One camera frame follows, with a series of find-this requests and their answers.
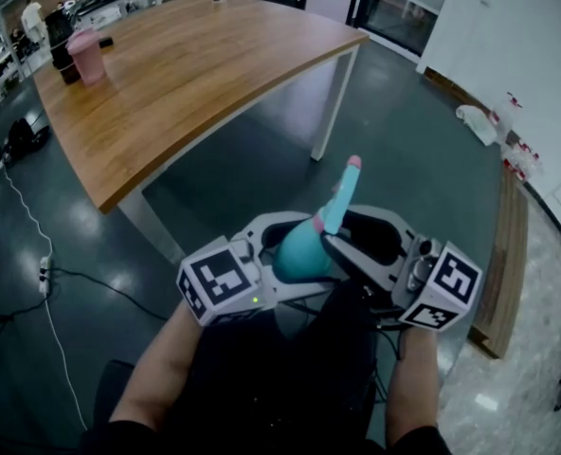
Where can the pink plastic cup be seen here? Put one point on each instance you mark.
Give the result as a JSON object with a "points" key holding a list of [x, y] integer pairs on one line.
{"points": [[87, 57]]}

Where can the person's black trousers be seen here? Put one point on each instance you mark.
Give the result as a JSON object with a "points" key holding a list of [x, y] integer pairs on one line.
{"points": [[271, 387]]}

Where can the white plastic bag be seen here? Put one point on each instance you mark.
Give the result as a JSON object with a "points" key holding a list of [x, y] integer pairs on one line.
{"points": [[477, 121]]}

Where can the black cylindrical container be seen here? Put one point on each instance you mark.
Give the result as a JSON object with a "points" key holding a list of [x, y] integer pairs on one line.
{"points": [[61, 45]]}

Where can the wooden table with white legs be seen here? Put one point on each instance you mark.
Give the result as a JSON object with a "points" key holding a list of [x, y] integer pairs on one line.
{"points": [[181, 74]]}

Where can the blue pink spray head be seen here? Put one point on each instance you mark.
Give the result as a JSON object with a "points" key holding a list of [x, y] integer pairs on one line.
{"points": [[344, 192]]}

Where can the black counter with clutter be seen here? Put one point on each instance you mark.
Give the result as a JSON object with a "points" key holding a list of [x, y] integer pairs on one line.
{"points": [[114, 0]]}

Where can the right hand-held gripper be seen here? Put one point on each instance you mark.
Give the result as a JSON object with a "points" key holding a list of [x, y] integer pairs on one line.
{"points": [[453, 278]]}

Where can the pack of clear bottles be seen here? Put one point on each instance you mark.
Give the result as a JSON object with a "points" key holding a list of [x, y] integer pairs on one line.
{"points": [[524, 159]]}

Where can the black bag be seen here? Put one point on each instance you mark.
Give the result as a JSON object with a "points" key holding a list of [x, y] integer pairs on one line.
{"points": [[24, 138]]}

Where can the small black flat box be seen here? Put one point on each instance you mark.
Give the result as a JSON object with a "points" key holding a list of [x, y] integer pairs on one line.
{"points": [[106, 42]]}

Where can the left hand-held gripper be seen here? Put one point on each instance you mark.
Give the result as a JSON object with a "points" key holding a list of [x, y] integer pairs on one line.
{"points": [[221, 278]]}

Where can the teal spray bottle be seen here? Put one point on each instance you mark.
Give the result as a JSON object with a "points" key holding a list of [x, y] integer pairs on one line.
{"points": [[299, 256]]}

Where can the clear bottles with red caps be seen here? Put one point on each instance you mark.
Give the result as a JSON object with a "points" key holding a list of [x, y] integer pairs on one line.
{"points": [[508, 114]]}

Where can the white power strip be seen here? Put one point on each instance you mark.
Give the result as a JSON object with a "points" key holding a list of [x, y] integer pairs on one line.
{"points": [[45, 275]]}

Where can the person's left forearm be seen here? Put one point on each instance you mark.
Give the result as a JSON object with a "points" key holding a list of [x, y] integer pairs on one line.
{"points": [[159, 372]]}

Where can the person's right forearm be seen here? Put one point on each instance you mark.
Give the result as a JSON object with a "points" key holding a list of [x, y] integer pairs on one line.
{"points": [[413, 387]]}

